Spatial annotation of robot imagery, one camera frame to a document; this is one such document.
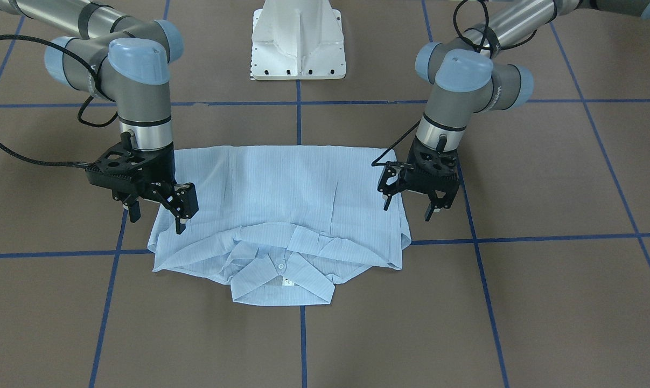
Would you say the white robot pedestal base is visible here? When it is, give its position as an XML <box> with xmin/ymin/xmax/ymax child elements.
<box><xmin>249</xmin><ymin>1</ymin><xmax>347</xmax><ymax>80</ymax></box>

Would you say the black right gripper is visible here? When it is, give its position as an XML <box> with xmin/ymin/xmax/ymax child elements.
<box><xmin>86</xmin><ymin>144</ymin><xmax>199</xmax><ymax>235</ymax></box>

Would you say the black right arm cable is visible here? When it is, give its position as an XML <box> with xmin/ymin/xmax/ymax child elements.
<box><xmin>0</xmin><ymin>34</ymin><xmax>122</xmax><ymax>168</ymax></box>

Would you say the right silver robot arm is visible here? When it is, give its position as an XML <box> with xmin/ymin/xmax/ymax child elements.
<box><xmin>0</xmin><ymin>1</ymin><xmax>198</xmax><ymax>234</ymax></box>

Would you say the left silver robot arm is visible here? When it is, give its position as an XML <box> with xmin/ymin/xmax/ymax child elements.
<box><xmin>372</xmin><ymin>1</ymin><xmax>650</xmax><ymax>220</ymax></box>

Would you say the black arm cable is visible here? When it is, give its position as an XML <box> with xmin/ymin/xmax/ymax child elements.
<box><xmin>371</xmin><ymin>0</ymin><xmax>541</xmax><ymax>168</ymax></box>
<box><xmin>0</xmin><ymin>34</ymin><xmax>122</xmax><ymax>168</ymax></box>

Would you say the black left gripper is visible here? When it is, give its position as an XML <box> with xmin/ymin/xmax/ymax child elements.
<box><xmin>378</xmin><ymin>144</ymin><xmax>460</xmax><ymax>221</ymax></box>

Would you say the light blue button shirt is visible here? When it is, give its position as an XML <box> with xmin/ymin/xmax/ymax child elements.
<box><xmin>147</xmin><ymin>145</ymin><xmax>411</xmax><ymax>306</ymax></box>

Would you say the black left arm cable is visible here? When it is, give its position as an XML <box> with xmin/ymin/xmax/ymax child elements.
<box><xmin>371</xmin><ymin>0</ymin><xmax>541</xmax><ymax>168</ymax></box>

